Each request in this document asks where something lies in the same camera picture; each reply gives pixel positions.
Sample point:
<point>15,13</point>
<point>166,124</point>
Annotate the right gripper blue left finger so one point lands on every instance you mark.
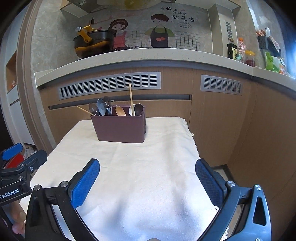
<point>41,221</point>

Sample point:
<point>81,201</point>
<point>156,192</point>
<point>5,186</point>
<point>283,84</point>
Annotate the blue plastic spoon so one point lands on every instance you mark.
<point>101,107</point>

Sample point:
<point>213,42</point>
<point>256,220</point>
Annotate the wooden spoon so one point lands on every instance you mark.
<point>120,111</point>

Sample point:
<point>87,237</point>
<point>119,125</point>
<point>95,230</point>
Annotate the orange cap drink bottle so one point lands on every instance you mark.
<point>241,47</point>

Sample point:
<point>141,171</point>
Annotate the long grey vent grille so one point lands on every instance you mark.
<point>111,83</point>

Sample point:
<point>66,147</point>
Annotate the short grey vent grille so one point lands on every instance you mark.
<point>220,85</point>

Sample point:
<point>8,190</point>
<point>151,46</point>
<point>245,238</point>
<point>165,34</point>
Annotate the person's left hand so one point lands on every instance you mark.
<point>18,216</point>

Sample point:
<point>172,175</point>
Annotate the green packaging bag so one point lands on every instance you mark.
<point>275,64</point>

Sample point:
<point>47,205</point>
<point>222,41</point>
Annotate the dark metal spoon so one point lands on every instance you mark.
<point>138,109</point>

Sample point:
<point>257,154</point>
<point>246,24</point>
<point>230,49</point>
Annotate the black hanging utensil holder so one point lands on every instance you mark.
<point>267,43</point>

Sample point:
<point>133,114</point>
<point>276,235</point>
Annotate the speckled kitchen countertop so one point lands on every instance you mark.
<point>168,57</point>

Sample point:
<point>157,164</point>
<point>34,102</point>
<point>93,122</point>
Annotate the cartoon wall sticker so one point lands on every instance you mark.
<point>162,26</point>

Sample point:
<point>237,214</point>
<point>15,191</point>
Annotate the red floor mat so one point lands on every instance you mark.
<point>14,162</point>

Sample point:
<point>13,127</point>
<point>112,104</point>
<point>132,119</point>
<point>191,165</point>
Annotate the shiny steel spoon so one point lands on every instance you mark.
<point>107,104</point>

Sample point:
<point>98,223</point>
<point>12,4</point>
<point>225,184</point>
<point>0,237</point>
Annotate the wooden chopstick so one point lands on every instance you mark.
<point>131,99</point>
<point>84,110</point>

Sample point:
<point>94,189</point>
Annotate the cream tablecloth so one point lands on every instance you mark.
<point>143,191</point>

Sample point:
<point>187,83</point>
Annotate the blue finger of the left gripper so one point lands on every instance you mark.
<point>9,153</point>
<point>31,164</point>

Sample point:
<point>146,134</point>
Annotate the crumpled cloth on floor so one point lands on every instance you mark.
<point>29,150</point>

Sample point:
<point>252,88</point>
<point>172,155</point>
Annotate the black and yellow pot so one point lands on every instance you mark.
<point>89,42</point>

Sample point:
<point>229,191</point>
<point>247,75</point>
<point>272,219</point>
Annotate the yellow lid jar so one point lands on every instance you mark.
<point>249,58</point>

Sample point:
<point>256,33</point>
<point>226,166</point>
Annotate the maroon plastic utensil caddy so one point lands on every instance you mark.
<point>123,129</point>

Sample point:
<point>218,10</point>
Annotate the white plastic spoon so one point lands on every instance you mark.
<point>131,110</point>

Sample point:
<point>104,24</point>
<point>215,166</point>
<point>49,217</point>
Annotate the dark soy sauce bottle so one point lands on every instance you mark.
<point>232,51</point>

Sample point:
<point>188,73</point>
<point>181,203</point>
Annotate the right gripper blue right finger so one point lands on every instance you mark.
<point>254,221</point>

